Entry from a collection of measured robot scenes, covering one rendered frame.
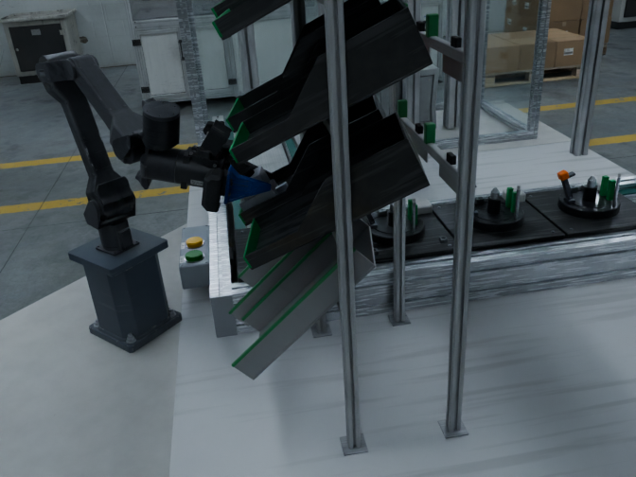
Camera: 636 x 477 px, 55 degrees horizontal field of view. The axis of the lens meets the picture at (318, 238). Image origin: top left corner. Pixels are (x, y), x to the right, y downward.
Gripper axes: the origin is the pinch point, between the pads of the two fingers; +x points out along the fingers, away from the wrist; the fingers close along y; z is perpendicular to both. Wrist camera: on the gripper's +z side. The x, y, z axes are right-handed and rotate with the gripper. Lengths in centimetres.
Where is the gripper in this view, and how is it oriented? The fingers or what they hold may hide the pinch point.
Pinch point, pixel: (251, 178)
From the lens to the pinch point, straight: 102.9
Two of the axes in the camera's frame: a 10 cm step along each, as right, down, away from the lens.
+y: 0.1, -4.5, 8.9
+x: 9.8, 1.6, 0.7
